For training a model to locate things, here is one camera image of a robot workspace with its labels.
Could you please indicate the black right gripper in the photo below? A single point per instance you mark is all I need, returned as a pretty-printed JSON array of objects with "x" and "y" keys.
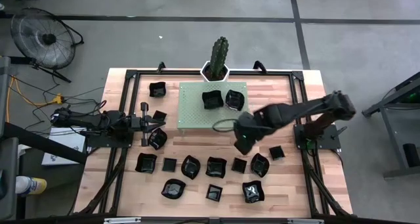
[{"x": 247, "y": 127}]

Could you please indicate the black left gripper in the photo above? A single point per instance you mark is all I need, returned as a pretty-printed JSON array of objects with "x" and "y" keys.
[{"x": 134, "y": 123}]

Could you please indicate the black pointed oval plate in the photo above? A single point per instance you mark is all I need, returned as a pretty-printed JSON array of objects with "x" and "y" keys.
[
  {"x": 190, "y": 167},
  {"x": 173, "y": 188},
  {"x": 260, "y": 165}
]

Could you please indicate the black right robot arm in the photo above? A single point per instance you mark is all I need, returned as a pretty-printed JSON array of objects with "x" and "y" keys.
[{"x": 302, "y": 109}]

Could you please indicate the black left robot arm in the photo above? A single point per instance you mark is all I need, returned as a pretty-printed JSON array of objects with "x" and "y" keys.
[{"x": 85, "y": 120}]

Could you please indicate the green perforated metal stand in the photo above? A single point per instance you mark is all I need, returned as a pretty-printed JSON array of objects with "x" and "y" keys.
[{"x": 193, "y": 115}]

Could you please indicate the white hexagonal plant pot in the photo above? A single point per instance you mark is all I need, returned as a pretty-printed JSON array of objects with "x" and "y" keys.
[{"x": 205, "y": 73}]

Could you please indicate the white printed cardboard box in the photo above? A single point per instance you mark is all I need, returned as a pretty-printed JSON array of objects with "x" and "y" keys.
[{"x": 65, "y": 148}]

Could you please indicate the green cactus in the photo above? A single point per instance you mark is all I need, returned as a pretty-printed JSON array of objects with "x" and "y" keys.
[{"x": 219, "y": 56}]

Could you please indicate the black diagonal beam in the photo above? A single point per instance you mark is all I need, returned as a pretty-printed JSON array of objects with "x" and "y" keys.
[{"x": 39, "y": 142}]

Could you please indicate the white bottle yellow label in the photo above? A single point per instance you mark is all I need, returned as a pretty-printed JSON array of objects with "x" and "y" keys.
[{"x": 33, "y": 185}]

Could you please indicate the black floor fan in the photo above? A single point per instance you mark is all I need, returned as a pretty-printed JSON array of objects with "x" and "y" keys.
[{"x": 44, "y": 38}]

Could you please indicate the grey cabinet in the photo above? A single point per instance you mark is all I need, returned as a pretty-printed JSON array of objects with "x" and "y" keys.
[{"x": 8, "y": 178}]

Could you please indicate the grey metal cart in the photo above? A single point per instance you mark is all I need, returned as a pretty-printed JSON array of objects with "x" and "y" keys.
[{"x": 403, "y": 125}]

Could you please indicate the black cylinder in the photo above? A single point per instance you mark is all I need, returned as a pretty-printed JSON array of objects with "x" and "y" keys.
[{"x": 411, "y": 155}]

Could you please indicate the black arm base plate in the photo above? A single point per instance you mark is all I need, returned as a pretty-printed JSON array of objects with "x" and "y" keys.
[
  {"x": 108, "y": 141},
  {"x": 328, "y": 140}
]

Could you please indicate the silver metal bracket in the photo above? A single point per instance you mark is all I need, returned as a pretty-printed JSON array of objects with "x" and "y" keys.
[
  {"x": 121, "y": 220},
  {"x": 305, "y": 221}
]

